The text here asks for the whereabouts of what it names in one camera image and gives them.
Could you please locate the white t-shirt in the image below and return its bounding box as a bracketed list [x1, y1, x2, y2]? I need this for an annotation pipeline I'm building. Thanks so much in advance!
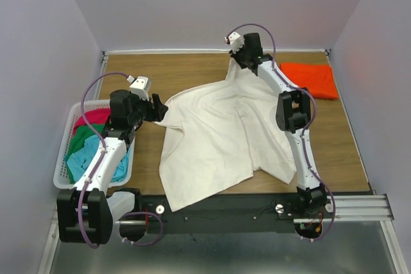
[159, 61, 296, 212]

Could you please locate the white laundry basket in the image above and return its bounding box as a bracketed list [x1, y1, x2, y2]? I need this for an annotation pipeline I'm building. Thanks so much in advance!
[53, 100, 137, 190]

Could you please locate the light blue t-shirt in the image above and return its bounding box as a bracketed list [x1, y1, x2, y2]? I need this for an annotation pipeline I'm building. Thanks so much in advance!
[66, 135, 134, 184]

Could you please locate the orange folded t-shirt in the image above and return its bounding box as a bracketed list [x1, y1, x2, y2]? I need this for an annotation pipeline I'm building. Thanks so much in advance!
[279, 63, 339, 100]

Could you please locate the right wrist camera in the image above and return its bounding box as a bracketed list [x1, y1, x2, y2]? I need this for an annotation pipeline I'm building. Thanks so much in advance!
[225, 31, 245, 54]

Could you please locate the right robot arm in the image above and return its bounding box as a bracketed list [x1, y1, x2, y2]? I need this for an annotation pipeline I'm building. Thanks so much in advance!
[225, 31, 336, 219]

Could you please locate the magenta t-shirt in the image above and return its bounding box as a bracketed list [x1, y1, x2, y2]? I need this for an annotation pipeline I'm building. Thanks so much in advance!
[73, 108, 110, 133]

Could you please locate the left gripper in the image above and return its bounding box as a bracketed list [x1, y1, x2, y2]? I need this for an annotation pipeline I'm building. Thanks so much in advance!
[128, 90, 170, 126]

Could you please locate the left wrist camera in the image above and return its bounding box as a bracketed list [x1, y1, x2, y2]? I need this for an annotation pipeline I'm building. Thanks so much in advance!
[127, 75, 151, 101]

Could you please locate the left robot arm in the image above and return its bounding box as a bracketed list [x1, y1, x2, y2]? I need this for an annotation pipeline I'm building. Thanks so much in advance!
[57, 90, 168, 248]

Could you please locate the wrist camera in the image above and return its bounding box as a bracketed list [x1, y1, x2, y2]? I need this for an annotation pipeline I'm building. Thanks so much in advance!
[225, 31, 245, 54]
[127, 75, 151, 101]

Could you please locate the aluminium frame rail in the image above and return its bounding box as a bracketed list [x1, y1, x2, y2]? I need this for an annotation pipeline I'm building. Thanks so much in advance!
[39, 193, 408, 273]

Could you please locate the green t-shirt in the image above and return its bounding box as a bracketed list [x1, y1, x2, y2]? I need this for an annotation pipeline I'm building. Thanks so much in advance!
[65, 125, 99, 160]

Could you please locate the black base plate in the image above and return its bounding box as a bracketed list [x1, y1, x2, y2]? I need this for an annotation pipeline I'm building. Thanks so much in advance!
[120, 192, 335, 235]

